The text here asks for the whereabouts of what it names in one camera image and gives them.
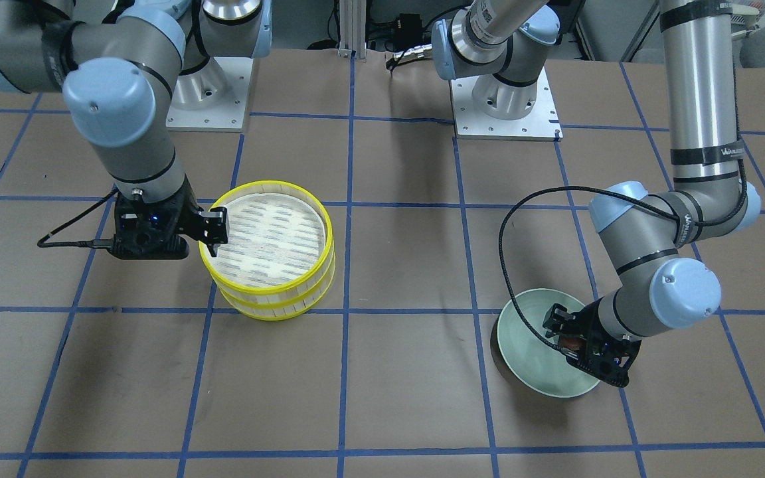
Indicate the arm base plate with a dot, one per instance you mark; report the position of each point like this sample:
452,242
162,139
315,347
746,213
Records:
542,113
214,97

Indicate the side yellow steamer basket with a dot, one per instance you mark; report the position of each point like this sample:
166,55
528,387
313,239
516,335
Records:
280,236

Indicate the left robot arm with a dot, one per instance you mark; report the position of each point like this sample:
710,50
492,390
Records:
504,44

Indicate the aluminium frame post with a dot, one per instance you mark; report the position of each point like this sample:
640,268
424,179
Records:
352,29

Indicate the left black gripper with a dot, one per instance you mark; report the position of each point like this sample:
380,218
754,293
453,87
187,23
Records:
584,327

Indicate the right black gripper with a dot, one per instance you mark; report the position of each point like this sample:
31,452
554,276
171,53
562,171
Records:
187,214

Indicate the dark red bun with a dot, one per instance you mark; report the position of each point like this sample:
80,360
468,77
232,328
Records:
571,343

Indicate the light green plate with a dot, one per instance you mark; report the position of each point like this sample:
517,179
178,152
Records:
532,362

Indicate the center yellow steamer basket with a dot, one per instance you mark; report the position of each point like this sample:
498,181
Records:
283,305

